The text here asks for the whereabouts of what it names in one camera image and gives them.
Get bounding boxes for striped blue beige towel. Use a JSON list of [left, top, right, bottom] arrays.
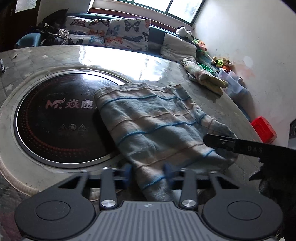
[[94, 83, 237, 201]]

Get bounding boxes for red plastic stool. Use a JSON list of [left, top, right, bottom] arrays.
[[251, 116, 277, 144]]

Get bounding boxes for round black induction cooktop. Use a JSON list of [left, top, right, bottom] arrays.
[[14, 70, 125, 169]]

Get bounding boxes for clear plastic storage box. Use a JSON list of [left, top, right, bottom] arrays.
[[217, 69, 249, 100]]

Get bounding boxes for colourful plush toys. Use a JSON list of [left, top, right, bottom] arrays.
[[193, 39, 233, 73]]

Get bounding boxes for folded yellow beige cloth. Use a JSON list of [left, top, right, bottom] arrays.
[[181, 58, 228, 96]]

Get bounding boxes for grey white cushion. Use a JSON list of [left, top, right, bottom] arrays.
[[160, 33, 197, 62]]

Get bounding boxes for right butterfly pattern cushion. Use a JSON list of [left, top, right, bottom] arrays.
[[104, 19, 151, 51]]

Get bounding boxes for butterfly pattern cushion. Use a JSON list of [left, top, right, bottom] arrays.
[[65, 16, 110, 47], [104, 19, 151, 51]]

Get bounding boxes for left butterfly pattern cushion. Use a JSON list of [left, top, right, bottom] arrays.
[[65, 16, 110, 47]]

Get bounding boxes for black marker pen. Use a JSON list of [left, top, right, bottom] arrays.
[[0, 59, 6, 73]]

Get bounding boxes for black bag on sofa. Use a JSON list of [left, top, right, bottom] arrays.
[[38, 9, 69, 46]]

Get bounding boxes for blue chair back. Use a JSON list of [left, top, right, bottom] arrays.
[[16, 33, 41, 48]]

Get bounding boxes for white plush toy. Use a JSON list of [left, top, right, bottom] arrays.
[[176, 26, 195, 42]]

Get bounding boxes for window with green frame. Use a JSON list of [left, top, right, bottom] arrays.
[[90, 1, 205, 26]]

